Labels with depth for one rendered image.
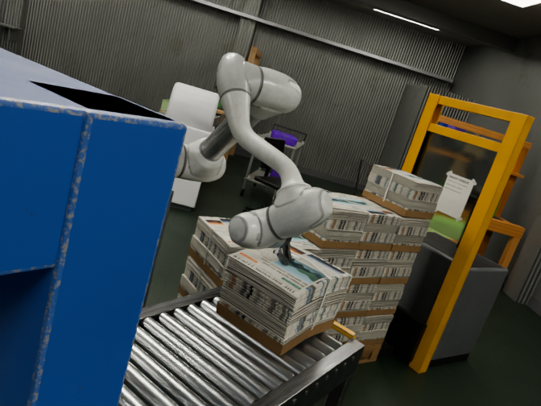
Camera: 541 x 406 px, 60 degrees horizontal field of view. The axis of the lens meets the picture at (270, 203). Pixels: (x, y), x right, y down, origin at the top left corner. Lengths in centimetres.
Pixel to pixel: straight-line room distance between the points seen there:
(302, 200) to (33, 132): 101
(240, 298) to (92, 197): 131
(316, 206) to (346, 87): 875
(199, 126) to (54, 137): 486
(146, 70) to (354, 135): 442
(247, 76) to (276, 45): 820
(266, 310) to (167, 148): 123
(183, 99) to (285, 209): 398
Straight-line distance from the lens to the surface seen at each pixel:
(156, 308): 162
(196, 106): 514
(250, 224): 127
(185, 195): 524
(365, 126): 1005
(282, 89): 167
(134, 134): 31
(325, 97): 987
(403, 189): 298
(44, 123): 28
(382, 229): 287
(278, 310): 150
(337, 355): 169
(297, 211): 123
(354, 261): 282
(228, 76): 158
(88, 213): 31
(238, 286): 157
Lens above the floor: 159
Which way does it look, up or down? 14 degrees down
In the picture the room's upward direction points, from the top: 17 degrees clockwise
